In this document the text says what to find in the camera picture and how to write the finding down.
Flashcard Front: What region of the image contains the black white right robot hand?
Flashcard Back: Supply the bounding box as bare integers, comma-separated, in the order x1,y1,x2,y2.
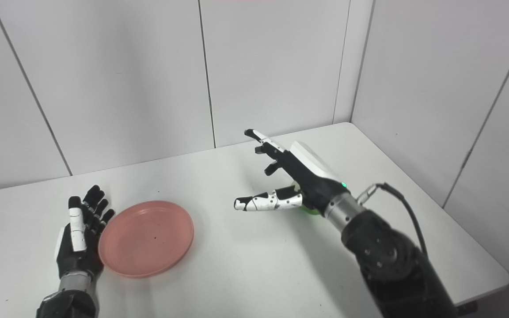
234,129,348,217

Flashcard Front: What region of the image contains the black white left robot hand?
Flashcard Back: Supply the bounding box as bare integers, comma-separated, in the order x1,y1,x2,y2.
55,185,116,279

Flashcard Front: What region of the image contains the green white toy cabbage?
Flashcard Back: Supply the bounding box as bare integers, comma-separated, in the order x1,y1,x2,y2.
291,180,322,216

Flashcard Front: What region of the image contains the pink round plate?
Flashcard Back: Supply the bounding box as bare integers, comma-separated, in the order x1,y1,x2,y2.
98,201,194,278

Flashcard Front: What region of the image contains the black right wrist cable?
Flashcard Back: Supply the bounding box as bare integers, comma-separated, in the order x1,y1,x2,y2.
357,182,429,259

